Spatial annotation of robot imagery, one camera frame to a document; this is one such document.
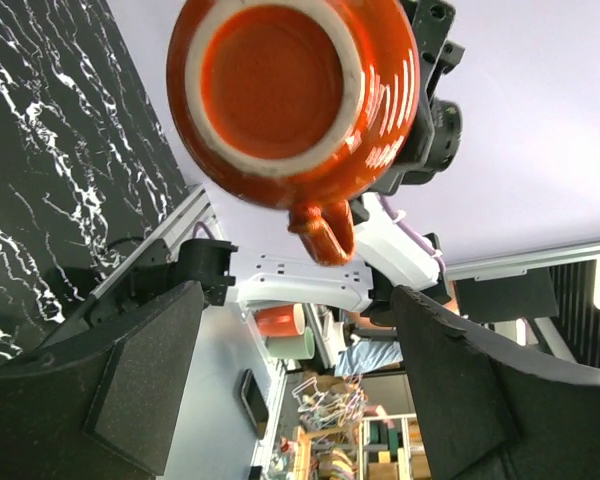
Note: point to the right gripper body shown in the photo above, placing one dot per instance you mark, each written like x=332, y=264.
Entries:
x=436, y=133

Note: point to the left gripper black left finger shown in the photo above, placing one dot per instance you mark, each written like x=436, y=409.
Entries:
x=102, y=404

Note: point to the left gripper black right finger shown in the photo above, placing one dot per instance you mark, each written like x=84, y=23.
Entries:
x=490, y=409

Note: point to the orange black mug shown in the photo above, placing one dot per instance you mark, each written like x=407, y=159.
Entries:
x=295, y=105

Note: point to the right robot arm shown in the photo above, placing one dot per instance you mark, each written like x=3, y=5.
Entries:
x=229, y=272

